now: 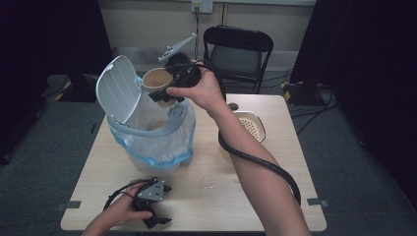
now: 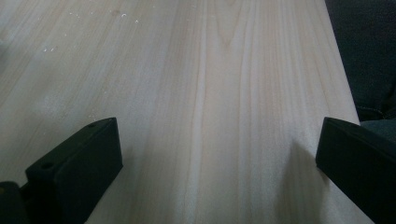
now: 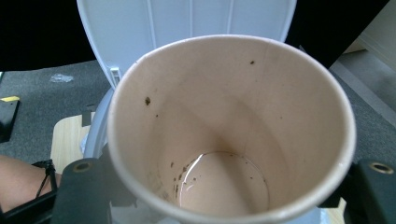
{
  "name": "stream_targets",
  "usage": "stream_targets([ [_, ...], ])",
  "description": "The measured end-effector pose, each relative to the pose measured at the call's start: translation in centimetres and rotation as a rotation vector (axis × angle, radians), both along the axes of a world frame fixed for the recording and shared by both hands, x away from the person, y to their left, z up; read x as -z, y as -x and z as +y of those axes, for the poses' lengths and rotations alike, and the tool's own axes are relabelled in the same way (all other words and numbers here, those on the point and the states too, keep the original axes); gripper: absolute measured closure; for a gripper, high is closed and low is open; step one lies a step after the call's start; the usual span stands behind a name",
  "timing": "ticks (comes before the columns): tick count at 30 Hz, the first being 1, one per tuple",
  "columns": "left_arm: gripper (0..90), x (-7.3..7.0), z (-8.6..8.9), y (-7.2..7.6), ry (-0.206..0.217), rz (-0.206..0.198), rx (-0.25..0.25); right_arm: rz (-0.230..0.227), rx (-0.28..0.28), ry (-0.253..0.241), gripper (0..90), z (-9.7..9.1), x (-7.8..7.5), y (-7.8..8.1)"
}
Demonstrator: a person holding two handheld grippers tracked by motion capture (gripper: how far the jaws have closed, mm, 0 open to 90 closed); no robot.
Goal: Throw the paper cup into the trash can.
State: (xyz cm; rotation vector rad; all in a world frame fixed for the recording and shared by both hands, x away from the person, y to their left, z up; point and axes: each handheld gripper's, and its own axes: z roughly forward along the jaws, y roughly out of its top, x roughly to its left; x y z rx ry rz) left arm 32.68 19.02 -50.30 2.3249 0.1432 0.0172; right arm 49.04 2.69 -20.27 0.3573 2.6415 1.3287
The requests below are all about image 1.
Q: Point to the person's right hand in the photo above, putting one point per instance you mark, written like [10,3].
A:
[206,91]

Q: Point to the brown paper cup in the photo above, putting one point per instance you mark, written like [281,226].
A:
[156,79]

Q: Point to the clear plastic bin bag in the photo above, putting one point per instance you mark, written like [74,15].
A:
[164,147]

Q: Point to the black round table grommet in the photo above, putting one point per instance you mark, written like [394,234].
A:
[233,106]

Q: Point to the beige perforated strainer basket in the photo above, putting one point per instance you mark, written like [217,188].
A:
[252,126]

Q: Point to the person's left hand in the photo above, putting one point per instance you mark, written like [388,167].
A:
[123,209]

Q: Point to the white wall socket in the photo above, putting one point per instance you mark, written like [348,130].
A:
[202,6]

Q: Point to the white bin with blue bag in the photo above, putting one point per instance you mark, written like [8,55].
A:
[118,88]

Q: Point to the black folding chair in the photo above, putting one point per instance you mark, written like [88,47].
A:
[236,59]

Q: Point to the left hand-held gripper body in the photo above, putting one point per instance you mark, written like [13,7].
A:
[152,191]

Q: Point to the yellow black stand base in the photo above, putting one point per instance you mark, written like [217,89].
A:
[296,93]

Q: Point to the black curtain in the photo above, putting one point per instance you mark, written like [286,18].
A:
[39,49]
[370,65]

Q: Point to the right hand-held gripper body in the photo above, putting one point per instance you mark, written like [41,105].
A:
[185,75]

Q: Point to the grey tape mark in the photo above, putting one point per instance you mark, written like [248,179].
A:
[69,205]

